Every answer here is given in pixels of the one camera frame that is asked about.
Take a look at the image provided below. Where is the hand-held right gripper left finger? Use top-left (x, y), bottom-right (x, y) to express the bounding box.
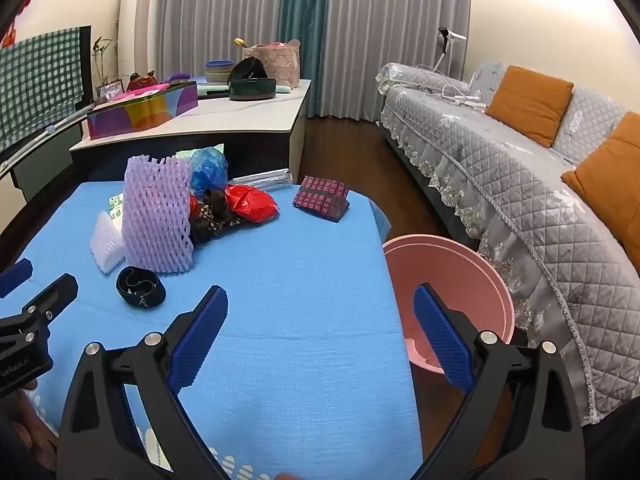
top-left (56, 285), bottom-right (236, 480)

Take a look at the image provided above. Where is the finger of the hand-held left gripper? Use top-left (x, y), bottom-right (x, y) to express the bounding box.
top-left (0, 273), bottom-right (80, 347)
top-left (0, 259), bottom-right (34, 300)

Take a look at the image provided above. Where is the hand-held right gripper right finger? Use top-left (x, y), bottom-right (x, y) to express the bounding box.
top-left (410, 282), bottom-right (586, 480)

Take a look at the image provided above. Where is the black cloth ring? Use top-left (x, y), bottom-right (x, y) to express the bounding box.
top-left (116, 266), bottom-right (167, 309)

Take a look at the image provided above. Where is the pink plastic basin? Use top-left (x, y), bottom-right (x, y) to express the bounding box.
top-left (381, 234), bottom-right (516, 376)

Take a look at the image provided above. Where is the white foam net sleeve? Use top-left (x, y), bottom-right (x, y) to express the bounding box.
top-left (89, 210), bottom-right (127, 275)

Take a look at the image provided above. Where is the brown patterned cloth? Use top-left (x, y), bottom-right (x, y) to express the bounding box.
top-left (190, 187), bottom-right (251, 245)

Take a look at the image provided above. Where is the purple foam net sleeve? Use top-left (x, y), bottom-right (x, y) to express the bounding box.
top-left (121, 155), bottom-right (196, 272)

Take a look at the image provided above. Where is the large red plastic bag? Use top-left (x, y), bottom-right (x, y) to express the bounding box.
top-left (225, 184), bottom-right (279, 224)

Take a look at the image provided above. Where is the blue plastic bag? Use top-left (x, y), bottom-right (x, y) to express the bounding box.
top-left (189, 147), bottom-right (230, 196)

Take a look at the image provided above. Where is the clear plastic wrapper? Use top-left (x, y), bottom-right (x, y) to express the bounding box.
top-left (227, 168), bottom-right (292, 193)

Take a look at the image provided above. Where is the maroon patterned packet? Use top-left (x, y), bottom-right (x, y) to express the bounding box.
top-left (292, 175), bottom-right (351, 222)

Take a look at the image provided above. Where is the person's left hand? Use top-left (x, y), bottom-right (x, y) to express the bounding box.
top-left (0, 379), bottom-right (60, 476)

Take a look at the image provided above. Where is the green checked cloth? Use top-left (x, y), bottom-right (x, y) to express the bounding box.
top-left (0, 26), bottom-right (83, 151)

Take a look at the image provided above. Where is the grey quilted sofa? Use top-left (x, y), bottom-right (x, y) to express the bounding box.
top-left (375, 60), bottom-right (640, 426)

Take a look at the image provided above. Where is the colourful rectangular box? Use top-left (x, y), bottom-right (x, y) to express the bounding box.
top-left (86, 81), bottom-right (199, 141)

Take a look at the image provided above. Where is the black television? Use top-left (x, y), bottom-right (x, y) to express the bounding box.
top-left (0, 25), bottom-right (93, 161)

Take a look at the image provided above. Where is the white low cabinet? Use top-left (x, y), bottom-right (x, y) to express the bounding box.
top-left (69, 79), bottom-right (313, 186)

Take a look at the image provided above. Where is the red teapot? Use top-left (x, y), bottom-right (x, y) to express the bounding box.
top-left (126, 72), bottom-right (157, 92)

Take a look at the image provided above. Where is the orange cushion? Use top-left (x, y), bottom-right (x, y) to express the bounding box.
top-left (485, 65), bottom-right (575, 148)
top-left (561, 111), bottom-right (640, 256)

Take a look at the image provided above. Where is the bamboo plant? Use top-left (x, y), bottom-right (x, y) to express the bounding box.
top-left (91, 36), bottom-right (115, 88)

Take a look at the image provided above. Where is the dark green round tin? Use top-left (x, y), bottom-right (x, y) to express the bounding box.
top-left (228, 78), bottom-right (277, 102)

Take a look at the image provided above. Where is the mint green cloth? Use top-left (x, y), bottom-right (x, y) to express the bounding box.
top-left (197, 80), bottom-right (293, 96)

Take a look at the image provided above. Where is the stack of pastel bowls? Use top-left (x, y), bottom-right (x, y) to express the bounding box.
top-left (204, 59), bottom-right (236, 83)

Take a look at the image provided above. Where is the black round lid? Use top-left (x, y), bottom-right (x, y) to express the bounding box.
top-left (227, 56), bottom-right (268, 83)

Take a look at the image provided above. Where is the white standing air conditioner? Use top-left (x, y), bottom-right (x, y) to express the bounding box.
top-left (117, 0), bottom-right (173, 81)

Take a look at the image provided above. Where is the pink lace basket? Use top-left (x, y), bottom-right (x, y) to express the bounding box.
top-left (241, 39), bottom-right (301, 88)

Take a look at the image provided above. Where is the white floor stand lamp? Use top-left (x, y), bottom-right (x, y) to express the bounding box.
top-left (432, 26), bottom-right (468, 78)

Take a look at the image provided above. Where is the grey curtain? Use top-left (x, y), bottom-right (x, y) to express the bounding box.
top-left (320, 0), bottom-right (473, 123)
top-left (155, 0), bottom-right (291, 86)

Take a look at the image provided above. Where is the teal curtain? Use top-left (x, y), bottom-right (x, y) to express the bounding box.
top-left (277, 0), bottom-right (331, 118)

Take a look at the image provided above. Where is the white cable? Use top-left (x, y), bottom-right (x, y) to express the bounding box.
top-left (410, 62), bottom-right (488, 111)

